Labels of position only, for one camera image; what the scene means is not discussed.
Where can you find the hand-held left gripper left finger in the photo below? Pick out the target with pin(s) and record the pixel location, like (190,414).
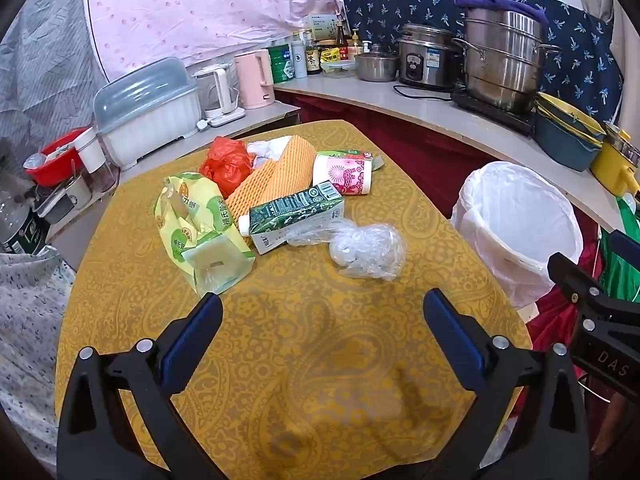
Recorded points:
(192,340)

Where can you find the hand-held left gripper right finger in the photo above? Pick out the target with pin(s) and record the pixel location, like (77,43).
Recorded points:
(452,340)

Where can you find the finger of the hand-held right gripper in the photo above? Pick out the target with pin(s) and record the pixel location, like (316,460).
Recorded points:
(575,282)
(627,245)

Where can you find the bin with white liner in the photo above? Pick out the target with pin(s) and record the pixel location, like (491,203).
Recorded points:
(510,220)

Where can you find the yellow green plastic bag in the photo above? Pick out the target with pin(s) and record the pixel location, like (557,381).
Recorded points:
(200,220)

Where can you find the clear plastic wrap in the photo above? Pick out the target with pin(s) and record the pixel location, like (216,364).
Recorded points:
(365,250)

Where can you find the dark green drink carton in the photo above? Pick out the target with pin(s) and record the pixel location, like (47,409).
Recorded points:
(290,210)

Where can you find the red plastic bag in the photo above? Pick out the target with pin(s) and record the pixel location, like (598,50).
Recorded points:
(225,165)

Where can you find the orange foam net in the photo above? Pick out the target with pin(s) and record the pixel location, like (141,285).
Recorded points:
(285,175)

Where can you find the pink paper cup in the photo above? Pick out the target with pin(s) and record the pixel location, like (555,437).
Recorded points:
(345,175)

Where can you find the white tissue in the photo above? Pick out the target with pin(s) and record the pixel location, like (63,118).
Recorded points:
(265,150)

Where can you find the person's right forearm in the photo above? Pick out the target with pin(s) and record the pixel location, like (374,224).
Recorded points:
(615,425)

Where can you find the red cloth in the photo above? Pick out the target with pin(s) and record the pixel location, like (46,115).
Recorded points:
(550,330)

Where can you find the yellow electric pot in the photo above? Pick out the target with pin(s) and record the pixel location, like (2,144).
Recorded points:
(612,165)

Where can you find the yellow plastic basin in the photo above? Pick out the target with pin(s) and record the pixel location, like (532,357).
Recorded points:
(565,110)

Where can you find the grey floral cloth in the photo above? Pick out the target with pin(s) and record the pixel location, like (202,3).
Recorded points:
(30,335)

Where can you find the maroon counter skirt cloth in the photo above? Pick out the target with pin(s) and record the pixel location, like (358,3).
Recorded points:
(425,160)

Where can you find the black induction cooker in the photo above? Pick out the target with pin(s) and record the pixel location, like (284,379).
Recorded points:
(480,107)

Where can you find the clear plastic bottle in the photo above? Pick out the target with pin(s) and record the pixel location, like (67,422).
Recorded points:
(20,225)

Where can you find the white lidded canister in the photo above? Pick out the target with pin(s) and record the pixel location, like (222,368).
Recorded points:
(92,152)

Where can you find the large steel steamer pot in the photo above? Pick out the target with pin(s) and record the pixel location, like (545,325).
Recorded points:
(505,60)

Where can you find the white dish box clear lid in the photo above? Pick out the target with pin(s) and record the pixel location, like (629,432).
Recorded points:
(145,120)

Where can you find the red plastic basin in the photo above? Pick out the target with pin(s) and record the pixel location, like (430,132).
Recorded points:
(55,160)

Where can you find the grey side counter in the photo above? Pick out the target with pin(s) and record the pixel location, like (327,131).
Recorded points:
(260,115)

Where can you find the grey curved counter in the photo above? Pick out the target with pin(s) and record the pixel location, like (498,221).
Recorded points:
(400,105)

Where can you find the white glass kettle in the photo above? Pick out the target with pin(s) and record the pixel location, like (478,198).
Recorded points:
(220,90)

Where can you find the pink electric kettle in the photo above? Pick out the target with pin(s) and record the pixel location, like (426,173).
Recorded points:
(252,80)

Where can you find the steel rice cooker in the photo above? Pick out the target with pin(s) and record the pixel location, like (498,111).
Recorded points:
(425,60)

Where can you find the purple cloth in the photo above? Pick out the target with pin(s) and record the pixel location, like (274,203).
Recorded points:
(495,2)

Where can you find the small steel pot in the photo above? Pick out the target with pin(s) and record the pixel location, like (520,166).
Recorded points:
(375,67)

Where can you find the green tin can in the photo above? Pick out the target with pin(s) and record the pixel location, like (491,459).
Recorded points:
(281,65)

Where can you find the clear food container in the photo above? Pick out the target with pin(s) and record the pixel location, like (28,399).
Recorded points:
(340,66)

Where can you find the white bottle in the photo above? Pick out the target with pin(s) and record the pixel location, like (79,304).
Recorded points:
(299,60)

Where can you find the dark sauce bottle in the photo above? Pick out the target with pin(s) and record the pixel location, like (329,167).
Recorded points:
(313,57)

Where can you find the grey striped cloth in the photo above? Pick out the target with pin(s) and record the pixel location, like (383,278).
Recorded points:
(45,70)

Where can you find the yellow packet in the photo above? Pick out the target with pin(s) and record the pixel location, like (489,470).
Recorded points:
(330,55)

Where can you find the yellow sauce bottle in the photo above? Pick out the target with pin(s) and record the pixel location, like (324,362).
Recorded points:
(356,45)

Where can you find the red label sauce bottle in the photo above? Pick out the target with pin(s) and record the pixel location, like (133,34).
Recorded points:
(343,42)

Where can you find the blue leaf-print cloth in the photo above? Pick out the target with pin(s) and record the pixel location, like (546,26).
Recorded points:
(400,5)

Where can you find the pink dotted cloth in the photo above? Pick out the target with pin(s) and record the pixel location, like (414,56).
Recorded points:
(200,5)

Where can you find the white green carton box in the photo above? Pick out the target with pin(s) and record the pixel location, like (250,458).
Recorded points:
(322,25)

